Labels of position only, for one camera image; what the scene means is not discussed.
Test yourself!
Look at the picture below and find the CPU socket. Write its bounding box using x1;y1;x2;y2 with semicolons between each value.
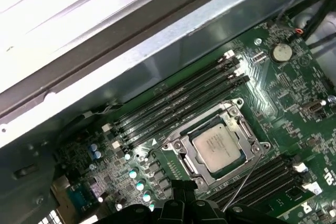
161;97;271;187

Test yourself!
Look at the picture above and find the silver CPU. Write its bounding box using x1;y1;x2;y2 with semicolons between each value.
190;125;247;175

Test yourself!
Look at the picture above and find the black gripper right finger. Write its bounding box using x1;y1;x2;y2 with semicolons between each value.
185;180;283;224

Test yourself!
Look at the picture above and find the green motherboard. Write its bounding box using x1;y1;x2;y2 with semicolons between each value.
56;14;336;224

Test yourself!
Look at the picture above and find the metal socket cover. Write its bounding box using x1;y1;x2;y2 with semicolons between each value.
167;102;263;183

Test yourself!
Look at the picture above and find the thin grey wire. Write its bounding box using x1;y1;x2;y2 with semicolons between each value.
275;0;316;23

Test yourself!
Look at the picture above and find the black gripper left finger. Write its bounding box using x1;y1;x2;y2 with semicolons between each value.
104;179;186;224

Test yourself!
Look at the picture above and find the black wire bundle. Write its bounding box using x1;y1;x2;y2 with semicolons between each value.
285;0;336;51

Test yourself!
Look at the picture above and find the black and grey PC case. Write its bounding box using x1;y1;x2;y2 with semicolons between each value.
0;0;336;224

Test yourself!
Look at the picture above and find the round coin battery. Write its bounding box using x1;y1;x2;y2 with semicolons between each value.
271;42;292;62

